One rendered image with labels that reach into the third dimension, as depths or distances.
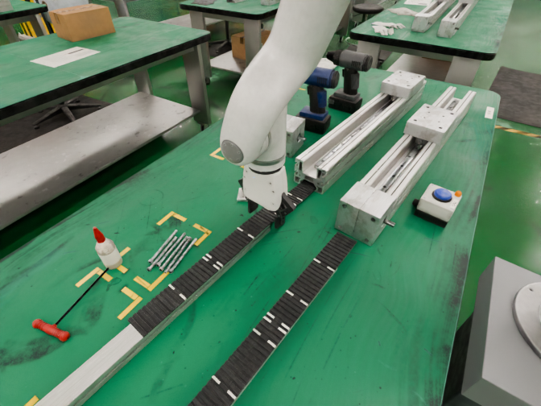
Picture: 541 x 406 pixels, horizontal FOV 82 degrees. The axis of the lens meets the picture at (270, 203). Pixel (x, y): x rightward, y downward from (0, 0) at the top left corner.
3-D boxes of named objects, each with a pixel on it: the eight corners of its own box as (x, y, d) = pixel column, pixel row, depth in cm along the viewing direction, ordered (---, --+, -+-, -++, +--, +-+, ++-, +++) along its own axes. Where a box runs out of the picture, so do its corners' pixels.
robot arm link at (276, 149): (270, 168, 60) (292, 146, 66) (270, 103, 51) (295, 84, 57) (234, 156, 63) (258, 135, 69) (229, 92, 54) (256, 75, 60)
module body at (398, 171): (386, 225, 80) (395, 200, 74) (351, 208, 84) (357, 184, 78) (467, 113, 126) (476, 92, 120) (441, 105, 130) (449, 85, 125)
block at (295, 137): (298, 159, 101) (299, 134, 95) (266, 151, 105) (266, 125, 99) (309, 145, 108) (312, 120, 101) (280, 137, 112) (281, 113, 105)
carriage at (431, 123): (435, 152, 94) (444, 132, 89) (400, 140, 99) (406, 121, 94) (451, 131, 103) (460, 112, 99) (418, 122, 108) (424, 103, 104)
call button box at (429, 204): (444, 229, 79) (454, 210, 74) (406, 212, 83) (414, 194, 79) (453, 211, 83) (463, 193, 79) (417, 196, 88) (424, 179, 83)
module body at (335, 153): (322, 195, 88) (326, 171, 83) (294, 181, 93) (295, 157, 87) (419, 100, 134) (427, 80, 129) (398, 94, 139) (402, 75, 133)
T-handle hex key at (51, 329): (66, 344, 57) (61, 340, 56) (32, 328, 60) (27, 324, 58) (125, 275, 68) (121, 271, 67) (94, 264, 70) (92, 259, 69)
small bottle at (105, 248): (102, 269, 69) (80, 234, 62) (109, 256, 72) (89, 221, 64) (118, 270, 69) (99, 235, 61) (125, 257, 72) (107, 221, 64)
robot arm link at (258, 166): (234, 151, 64) (236, 163, 66) (268, 167, 60) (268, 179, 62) (261, 134, 69) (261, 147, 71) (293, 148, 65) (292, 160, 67)
